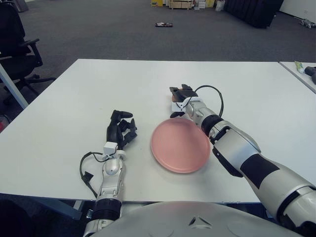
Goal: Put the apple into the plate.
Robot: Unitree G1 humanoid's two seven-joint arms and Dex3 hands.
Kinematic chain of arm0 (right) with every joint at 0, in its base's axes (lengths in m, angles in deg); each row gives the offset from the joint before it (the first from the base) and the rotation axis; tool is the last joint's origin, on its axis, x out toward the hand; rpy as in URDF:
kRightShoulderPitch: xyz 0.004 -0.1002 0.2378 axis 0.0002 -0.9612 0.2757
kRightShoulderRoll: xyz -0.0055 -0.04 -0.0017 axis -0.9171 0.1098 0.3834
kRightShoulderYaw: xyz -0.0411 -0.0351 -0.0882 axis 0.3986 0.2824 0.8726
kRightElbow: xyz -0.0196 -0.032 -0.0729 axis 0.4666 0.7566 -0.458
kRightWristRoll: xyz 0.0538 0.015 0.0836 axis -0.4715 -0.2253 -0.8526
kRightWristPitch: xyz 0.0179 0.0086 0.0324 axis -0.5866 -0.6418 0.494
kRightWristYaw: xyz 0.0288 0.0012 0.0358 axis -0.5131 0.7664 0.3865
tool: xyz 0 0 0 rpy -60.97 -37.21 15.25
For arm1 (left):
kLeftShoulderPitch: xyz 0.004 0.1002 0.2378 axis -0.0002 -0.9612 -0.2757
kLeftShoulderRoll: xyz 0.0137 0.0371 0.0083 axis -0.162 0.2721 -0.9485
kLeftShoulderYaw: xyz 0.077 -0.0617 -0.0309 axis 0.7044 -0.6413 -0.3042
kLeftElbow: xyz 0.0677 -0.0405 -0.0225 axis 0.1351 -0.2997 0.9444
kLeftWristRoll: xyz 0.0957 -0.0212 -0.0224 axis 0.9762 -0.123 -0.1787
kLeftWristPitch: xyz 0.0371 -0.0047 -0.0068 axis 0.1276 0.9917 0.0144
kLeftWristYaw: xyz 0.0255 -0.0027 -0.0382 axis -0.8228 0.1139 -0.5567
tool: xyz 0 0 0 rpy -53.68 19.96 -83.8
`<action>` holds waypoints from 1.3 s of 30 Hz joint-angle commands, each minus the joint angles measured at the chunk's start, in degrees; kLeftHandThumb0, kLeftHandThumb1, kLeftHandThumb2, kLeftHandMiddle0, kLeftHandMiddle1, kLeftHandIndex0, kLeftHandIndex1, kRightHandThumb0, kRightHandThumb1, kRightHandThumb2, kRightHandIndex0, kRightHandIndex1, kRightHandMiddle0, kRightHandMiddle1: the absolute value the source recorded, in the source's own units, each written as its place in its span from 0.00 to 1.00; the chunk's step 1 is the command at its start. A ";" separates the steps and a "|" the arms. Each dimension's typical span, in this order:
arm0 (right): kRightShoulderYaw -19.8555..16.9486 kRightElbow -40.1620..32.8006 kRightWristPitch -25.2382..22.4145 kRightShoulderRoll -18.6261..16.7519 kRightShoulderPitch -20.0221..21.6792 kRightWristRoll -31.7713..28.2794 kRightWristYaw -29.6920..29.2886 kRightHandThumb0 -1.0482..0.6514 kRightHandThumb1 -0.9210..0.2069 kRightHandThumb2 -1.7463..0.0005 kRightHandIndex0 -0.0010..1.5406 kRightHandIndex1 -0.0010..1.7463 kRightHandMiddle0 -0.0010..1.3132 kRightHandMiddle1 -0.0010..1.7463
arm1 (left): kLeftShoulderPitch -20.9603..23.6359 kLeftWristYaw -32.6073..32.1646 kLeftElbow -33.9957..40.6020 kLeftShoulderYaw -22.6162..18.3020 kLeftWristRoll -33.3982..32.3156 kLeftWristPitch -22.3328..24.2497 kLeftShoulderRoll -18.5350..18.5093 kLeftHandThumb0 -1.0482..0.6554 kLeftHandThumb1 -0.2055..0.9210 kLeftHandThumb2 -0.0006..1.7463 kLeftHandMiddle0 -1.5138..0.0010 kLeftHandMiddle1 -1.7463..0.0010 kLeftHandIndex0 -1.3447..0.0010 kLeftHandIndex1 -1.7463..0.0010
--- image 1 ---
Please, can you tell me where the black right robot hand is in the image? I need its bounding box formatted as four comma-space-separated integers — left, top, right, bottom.
169, 83, 199, 103

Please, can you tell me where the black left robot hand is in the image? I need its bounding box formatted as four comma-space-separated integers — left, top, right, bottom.
106, 110, 138, 150

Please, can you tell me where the pink round plate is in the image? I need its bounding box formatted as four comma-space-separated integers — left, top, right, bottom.
151, 118, 211, 173

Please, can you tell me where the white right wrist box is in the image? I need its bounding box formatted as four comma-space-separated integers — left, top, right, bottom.
171, 100, 188, 113

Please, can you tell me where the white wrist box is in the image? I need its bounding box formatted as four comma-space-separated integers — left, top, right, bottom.
103, 142, 118, 156
171, 100, 188, 113

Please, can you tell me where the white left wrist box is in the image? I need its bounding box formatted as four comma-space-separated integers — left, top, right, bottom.
103, 142, 118, 156

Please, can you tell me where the wooden crate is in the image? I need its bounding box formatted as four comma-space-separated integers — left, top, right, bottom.
169, 0, 195, 10

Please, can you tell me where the black curtain partition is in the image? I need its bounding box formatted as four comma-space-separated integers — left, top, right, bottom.
223, 0, 284, 29

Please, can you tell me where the white slanted table leg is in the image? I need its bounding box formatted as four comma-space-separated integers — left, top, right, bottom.
0, 61, 29, 109

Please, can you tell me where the red black floor object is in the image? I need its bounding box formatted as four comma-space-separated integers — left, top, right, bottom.
0, 115, 12, 131

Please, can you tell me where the grey white robot torso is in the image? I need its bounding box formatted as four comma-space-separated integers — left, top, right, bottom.
81, 201, 304, 237

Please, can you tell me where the black office chair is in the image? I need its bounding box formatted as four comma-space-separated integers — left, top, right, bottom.
0, 3, 56, 104

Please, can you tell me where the grey robot dog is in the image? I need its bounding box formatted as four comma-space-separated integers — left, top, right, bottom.
299, 19, 316, 28

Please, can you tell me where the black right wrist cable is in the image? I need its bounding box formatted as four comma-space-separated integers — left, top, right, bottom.
195, 85, 224, 117

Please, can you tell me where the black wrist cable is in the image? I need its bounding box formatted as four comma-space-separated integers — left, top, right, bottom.
195, 85, 224, 117
79, 151, 109, 198

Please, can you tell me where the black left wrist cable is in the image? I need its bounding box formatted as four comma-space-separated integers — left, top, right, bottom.
79, 151, 109, 198

